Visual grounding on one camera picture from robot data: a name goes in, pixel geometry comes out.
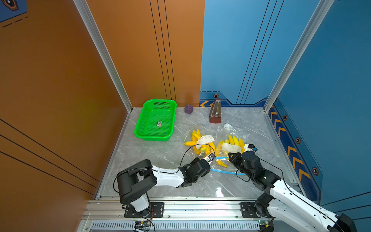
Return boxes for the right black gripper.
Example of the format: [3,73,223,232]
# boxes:
[226,152,254,180]

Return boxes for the yellow banana bunch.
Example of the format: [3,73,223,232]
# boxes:
[184,129,228,168]
[215,135,246,157]

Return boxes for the clear zip-top bag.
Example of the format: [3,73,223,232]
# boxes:
[176,112,232,174]
[215,123,258,168]

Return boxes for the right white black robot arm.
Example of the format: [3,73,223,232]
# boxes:
[229,151,357,232]

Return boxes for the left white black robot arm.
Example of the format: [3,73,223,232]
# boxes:
[113,154,215,218]

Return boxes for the small white object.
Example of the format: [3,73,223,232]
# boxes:
[223,123,233,131]

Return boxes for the brown wooden metronome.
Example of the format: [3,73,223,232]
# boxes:
[209,98,222,124]

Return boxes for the purple cube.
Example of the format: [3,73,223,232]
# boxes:
[184,104,194,115]

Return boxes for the green plastic basket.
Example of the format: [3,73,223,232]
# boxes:
[134,99,177,142]

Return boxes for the green circuit board right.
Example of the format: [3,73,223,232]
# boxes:
[258,220,274,232]

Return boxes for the green circuit board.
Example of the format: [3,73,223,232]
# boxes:
[134,220,153,232]
[258,220,274,232]

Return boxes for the green circuit board left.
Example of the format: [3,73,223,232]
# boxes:
[134,220,153,232]

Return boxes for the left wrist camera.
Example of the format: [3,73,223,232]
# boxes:
[203,153,216,163]

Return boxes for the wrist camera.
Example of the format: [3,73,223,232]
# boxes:
[203,153,216,163]
[244,144,258,152]

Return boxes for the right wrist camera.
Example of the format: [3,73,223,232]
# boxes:
[244,144,258,152]

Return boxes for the aluminium rail base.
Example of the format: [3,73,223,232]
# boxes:
[76,197,319,232]

